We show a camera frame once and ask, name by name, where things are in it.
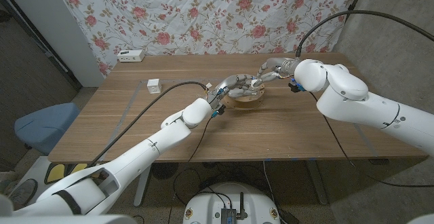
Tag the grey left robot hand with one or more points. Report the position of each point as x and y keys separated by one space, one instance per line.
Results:
x=232 y=85

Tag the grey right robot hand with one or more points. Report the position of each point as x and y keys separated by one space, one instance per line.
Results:
x=279 y=68

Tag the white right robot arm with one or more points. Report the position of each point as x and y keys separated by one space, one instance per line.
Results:
x=356 y=98

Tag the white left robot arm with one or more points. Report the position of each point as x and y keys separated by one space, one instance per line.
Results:
x=152 y=146

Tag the cardboard filament reel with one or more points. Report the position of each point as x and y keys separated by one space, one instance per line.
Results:
x=244 y=103

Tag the small white cube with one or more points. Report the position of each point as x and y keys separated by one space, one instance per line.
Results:
x=154 y=86

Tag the floral backdrop cloth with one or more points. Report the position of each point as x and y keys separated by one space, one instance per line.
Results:
x=210 y=13

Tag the white power strip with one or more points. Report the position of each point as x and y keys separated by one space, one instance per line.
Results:
x=130 y=56

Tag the grey tape outline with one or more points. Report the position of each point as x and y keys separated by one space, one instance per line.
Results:
x=124 y=115

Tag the white robot torso base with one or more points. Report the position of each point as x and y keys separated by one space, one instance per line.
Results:
x=210 y=203

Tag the grey table leg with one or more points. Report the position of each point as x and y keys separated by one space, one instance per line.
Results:
x=317 y=183

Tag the black antenna box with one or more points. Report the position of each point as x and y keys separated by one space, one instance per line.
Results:
x=229 y=215

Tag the white table leg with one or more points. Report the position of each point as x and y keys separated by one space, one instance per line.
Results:
x=142 y=186

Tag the blue stool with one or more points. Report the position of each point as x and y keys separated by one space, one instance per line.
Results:
x=44 y=125

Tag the white floor mat yellow shapes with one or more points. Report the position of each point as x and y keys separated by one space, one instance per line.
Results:
x=56 y=173

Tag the grey sneaker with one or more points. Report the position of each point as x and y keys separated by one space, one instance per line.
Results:
x=24 y=192

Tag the white wall panel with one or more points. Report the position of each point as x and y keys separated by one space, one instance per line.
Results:
x=51 y=23

